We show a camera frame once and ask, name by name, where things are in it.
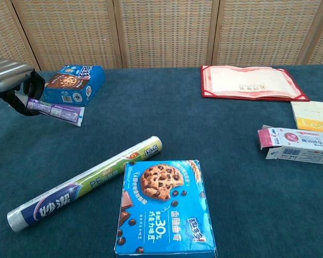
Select purple toothpaste tube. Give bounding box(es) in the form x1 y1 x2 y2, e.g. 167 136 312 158
24 97 86 127

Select red certificate folder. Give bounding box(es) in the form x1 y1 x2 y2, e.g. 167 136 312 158
200 64 310 103

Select plastic wrap roll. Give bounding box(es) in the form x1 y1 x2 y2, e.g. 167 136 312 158
6 135 163 233

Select large blue cookie box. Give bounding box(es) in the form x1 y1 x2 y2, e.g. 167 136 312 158
114 159 217 258

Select white pink toothpaste box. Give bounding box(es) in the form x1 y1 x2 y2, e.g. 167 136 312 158
257 124 323 166

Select yellow white Lexicon booklet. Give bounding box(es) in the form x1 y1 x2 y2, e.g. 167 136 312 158
290 101 323 133

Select woven wooden folding screen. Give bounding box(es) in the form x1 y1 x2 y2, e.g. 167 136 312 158
0 0 323 74

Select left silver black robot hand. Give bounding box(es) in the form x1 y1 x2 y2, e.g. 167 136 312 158
0 58 46 117

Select teal felt table mat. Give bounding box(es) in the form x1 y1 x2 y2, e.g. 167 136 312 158
0 64 323 258

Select small blue brown cookie box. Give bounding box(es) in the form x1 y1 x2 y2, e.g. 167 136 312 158
40 64 106 106

